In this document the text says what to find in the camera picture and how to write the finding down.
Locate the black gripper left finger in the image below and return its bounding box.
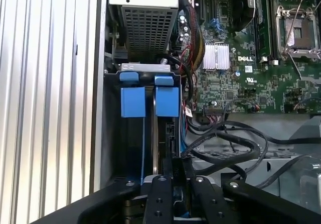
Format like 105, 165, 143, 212
31, 175, 174, 224

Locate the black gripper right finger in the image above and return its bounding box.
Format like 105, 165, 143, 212
190, 175, 321, 224

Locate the black disk wire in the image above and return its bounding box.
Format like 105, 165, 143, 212
171, 126, 269, 184

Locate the hard disk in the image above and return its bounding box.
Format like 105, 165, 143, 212
152, 75, 182, 177

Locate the blue disk carrier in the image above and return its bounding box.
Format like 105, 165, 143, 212
119, 72, 146, 184

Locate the grey disk bay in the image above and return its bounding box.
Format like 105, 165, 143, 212
102, 63, 184, 184

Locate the perforated metal drive cage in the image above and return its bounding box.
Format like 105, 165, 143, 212
193, 116, 321, 209

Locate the green motherboard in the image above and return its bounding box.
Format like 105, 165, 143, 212
175, 0, 321, 116

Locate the silver finned heatsink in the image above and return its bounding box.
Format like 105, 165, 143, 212
203, 42, 230, 70

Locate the metal socket cover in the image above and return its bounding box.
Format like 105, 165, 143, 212
288, 47, 321, 84

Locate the black open PC case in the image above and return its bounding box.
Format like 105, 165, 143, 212
89, 0, 321, 224

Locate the installed RAM stick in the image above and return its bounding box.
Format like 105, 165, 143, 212
255, 0, 273, 63

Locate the CPU socket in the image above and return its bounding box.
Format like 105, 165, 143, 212
275, 6, 317, 57

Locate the black graphics card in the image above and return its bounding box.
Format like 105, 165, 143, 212
230, 0, 256, 33

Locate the thin metal locking lever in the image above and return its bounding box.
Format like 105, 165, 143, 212
283, 0, 306, 57

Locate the blue disk wire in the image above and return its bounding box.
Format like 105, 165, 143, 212
182, 113, 191, 157

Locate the black cable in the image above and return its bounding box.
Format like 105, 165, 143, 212
187, 113, 321, 147

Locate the power supply cable bundle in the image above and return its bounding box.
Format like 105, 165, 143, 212
179, 0, 205, 104

